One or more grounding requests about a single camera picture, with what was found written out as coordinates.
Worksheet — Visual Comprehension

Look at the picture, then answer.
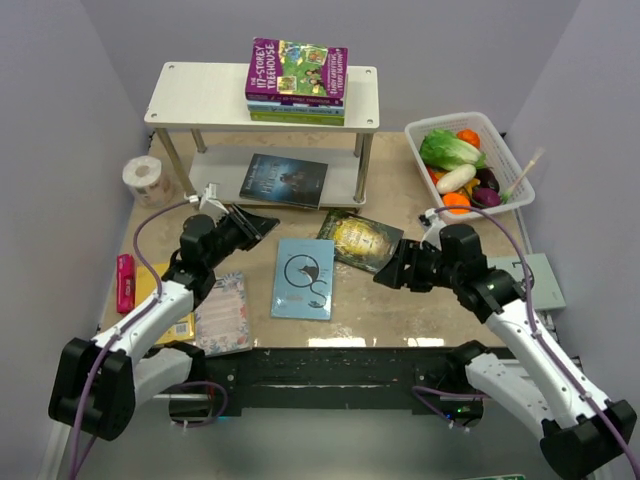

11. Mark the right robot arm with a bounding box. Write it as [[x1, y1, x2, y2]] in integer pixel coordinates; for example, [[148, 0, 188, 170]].
[[374, 224, 639, 479]]

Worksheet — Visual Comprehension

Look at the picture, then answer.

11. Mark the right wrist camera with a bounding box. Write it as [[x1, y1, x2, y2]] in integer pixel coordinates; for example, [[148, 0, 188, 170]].
[[418, 208, 447, 250]]

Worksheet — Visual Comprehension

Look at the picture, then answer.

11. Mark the red pepper toy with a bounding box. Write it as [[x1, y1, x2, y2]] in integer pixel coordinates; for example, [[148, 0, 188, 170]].
[[426, 166, 444, 185]]

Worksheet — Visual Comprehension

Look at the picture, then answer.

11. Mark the dark glossy hardcover book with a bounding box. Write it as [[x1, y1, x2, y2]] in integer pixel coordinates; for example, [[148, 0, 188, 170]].
[[239, 154, 328, 209]]

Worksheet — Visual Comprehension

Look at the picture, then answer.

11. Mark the green cartoon paperback book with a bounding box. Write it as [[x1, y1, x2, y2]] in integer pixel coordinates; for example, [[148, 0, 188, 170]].
[[249, 112, 345, 127]]

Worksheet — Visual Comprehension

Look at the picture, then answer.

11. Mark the white two-tier shelf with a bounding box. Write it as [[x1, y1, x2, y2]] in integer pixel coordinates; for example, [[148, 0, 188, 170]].
[[144, 62, 380, 210]]

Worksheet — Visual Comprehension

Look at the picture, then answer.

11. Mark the toilet paper roll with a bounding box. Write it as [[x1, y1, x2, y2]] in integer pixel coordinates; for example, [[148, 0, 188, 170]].
[[122, 155, 173, 208]]

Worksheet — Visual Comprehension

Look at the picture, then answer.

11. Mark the green onion toy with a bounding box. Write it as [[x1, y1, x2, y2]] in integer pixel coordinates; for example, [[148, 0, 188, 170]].
[[500, 147, 545, 204]]

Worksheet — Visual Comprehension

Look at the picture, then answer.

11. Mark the purple onion toy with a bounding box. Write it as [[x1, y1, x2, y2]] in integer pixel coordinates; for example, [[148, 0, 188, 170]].
[[471, 187, 502, 209]]

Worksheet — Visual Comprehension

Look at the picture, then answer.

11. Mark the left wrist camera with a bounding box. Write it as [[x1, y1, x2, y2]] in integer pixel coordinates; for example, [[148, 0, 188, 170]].
[[184, 182, 226, 212]]

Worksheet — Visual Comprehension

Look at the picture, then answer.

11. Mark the green lettuce toy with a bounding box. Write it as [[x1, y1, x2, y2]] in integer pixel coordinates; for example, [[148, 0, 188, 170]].
[[419, 129, 486, 171]]

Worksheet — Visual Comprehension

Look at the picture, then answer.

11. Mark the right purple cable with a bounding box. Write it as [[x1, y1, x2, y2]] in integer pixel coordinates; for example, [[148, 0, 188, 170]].
[[410, 205, 640, 466]]

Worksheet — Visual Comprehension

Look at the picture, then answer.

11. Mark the purple eggplant toy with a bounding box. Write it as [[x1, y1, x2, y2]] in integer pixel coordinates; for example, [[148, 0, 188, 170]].
[[475, 168, 500, 193]]

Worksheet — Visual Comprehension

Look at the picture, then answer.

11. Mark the white plastic basket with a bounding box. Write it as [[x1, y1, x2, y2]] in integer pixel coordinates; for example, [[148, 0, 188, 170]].
[[405, 112, 535, 224]]

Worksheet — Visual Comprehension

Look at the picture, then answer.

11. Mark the dark green illustrated book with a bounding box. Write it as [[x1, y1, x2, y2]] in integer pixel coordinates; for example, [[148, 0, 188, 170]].
[[317, 209, 404, 274]]

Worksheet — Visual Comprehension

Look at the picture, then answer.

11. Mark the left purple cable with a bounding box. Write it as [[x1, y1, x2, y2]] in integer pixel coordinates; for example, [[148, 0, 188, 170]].
[[64, 198, 229, 480]]

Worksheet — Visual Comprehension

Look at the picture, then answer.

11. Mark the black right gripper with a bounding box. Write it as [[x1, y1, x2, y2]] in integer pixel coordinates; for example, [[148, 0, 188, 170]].
[[373, 238, 461, 293]]

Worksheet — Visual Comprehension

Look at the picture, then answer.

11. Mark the yellow book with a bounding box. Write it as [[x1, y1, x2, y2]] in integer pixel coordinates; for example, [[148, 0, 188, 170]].
[[135, 264, 196, 346]]

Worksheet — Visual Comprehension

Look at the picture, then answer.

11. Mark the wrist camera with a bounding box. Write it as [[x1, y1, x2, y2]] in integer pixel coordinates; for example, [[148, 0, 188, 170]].
[[418, 208, 447, 250], [184, 182, 226, 212]]

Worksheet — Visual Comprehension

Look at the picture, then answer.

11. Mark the yellow pepper toy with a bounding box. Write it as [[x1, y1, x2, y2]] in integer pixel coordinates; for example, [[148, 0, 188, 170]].
[[461, 178, 481, 199]]

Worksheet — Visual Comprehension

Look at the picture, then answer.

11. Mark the white radish toy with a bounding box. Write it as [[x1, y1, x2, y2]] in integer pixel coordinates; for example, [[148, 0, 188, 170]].
[[436, 164, 477, 195]]

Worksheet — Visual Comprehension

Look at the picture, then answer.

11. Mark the orange carrot toy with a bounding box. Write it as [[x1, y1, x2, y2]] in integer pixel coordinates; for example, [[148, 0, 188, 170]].
[[442, 192, 471, 215]]

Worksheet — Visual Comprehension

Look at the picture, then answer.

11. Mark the light blue cat book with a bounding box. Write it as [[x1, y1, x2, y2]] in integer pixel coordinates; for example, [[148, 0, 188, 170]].
[[271, 238, 334, 322]]

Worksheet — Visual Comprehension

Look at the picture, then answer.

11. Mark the floral pastel notebook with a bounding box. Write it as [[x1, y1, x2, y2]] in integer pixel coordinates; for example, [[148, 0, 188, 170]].
[[195, 272, 252, 357]]

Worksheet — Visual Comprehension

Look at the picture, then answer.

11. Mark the purple Treehouse paperback book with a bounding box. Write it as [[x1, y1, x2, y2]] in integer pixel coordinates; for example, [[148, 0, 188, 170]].
[[244, 37, 349, 107]]

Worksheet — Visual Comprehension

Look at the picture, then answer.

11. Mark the grey-green cat book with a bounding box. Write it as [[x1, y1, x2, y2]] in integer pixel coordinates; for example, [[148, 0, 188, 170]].
[[488, 253, 566, 311]]

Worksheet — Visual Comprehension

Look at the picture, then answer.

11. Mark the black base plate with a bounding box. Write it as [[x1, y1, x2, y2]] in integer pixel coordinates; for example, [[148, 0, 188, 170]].
[[87, 344, 501, 419]]

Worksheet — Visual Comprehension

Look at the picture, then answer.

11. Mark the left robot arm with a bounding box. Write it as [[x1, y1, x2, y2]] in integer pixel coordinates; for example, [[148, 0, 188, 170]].
[[48, 205, 280, 441]]

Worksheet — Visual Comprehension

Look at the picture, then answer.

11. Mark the purple cable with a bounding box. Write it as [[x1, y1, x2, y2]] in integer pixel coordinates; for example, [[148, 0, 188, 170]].
[[410, 205, 640, 466], [64, 198, 229, 480]]

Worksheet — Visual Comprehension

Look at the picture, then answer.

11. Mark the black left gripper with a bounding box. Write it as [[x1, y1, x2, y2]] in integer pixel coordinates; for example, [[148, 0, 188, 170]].
[[206, 204, 279, 270]]

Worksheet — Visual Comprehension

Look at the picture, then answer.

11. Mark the orange pumpkin toy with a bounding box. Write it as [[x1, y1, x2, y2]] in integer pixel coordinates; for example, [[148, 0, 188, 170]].
[[456, 129, 481, 149]]

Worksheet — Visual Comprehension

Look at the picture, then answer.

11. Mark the blue Treehouse paperback book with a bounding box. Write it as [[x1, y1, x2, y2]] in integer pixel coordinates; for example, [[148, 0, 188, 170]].
[[247, 101, 345, 117]]

